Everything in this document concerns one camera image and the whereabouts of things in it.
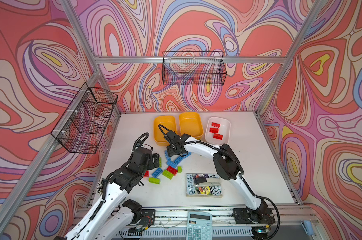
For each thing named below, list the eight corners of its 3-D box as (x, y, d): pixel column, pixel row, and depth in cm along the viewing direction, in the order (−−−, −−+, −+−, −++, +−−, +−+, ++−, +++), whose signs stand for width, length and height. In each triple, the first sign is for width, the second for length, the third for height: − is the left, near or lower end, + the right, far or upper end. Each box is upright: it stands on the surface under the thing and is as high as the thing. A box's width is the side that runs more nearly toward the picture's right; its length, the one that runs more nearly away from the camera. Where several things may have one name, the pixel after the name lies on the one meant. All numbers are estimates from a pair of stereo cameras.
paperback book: (186, 197, 81) (186, 196, 79) (186, 175, 89) (186, 173, 87) (221, 197, 81) (222, 196, 79) (218, 175, 89) (218, 173, 87)
